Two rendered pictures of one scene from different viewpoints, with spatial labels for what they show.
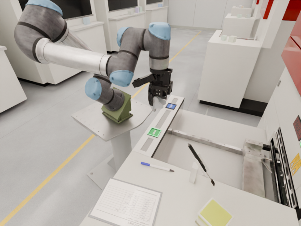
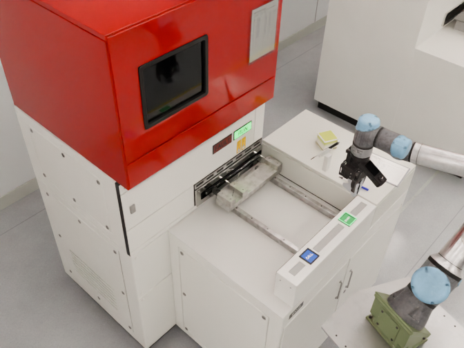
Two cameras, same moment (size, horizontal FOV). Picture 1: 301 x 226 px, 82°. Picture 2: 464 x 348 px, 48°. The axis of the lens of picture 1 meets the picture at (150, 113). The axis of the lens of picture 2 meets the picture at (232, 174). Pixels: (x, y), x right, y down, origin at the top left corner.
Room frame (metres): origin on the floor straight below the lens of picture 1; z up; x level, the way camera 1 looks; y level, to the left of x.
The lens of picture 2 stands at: (2.17, -0.06, 2.51)
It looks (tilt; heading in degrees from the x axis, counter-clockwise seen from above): 43 degrees down; 197
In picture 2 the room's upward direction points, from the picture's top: 2 degrees clockwise
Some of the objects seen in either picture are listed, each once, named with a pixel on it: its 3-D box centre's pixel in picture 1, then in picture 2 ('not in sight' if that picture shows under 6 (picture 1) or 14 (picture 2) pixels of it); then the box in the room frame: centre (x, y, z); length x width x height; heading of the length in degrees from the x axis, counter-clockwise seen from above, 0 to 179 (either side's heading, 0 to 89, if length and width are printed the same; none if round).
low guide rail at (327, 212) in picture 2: not in sight; (297, 193); (0.45, -0.26, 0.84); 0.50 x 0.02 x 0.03; 66
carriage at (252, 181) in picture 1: (252, 171); (249, 185); (0.50, -0.47, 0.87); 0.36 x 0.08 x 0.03; 156
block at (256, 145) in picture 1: (253, 144); (226, 198); (0.64, -0.54, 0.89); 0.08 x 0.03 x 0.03; 66
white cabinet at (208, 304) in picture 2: not in sight; (286, 266); (0.53, -0.25, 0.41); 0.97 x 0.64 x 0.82; 156
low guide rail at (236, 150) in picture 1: (215, 144); (259, 226); (0.69, -0.37, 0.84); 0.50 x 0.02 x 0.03; 66
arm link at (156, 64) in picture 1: (159, 62); (361, 148); (0.65, -0.03, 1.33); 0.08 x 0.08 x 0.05
